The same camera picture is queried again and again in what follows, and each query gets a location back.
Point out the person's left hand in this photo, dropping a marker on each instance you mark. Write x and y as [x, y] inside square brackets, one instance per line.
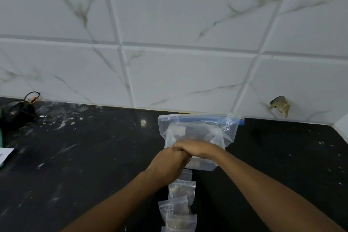
[167, 165]

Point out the person's right hand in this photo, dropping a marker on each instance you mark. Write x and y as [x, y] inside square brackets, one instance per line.
[199, 149]

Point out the person's right fingers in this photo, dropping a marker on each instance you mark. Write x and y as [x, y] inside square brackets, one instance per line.
[182, 146]

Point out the large clear zip bag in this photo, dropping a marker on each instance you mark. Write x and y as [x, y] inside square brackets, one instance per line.
[199, 131]

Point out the person's right forearm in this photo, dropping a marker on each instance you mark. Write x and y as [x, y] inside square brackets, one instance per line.
[272, 196]

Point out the person's left forearm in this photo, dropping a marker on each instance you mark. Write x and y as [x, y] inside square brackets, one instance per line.
[114, 204]

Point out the small clear zip bag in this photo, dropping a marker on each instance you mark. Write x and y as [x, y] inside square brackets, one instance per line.
[182, 191]
[175, 205]
[187, 175]
[180, 222]

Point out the white paper sheet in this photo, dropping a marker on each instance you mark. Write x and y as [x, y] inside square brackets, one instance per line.
[4, 155]

